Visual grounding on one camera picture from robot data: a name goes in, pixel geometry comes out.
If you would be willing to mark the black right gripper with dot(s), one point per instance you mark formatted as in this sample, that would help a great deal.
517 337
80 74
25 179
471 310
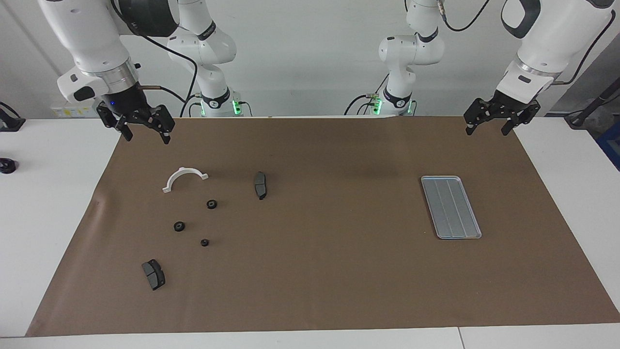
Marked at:
127 104

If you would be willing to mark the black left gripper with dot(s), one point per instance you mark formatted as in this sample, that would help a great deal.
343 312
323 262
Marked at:
511 107

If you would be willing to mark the black bearing gear silver hub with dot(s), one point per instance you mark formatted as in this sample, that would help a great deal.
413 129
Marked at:
211 204
179 226

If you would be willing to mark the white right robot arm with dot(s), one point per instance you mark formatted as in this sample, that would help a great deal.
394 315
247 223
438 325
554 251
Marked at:
87 34

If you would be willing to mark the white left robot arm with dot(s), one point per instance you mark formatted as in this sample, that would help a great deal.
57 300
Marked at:
547 39

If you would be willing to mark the silver metal tray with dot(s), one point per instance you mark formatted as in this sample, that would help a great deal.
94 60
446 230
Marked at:
450 208

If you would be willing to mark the black stand pole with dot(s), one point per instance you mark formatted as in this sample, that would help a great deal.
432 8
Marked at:
576 122

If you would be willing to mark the blue crate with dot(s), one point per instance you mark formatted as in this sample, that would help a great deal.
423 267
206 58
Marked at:
611 145

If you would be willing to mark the small black round object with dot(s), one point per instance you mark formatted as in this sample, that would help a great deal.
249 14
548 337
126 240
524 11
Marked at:
7 166

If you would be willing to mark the long grey brake pad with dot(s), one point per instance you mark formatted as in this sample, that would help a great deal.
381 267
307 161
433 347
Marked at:
260 185

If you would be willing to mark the short dark grey brake pad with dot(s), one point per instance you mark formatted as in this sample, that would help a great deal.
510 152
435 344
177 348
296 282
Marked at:
153 274

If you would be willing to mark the brown paper table mat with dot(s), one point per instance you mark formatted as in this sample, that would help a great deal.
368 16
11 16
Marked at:
290 271

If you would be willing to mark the white curved plastic bracket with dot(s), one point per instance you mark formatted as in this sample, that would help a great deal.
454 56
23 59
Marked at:
183 170

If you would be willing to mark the white wall socket box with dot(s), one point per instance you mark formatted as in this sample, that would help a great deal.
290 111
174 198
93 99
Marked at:
68 112

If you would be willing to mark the black clamp mount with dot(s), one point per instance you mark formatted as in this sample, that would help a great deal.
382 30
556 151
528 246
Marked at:
12 124

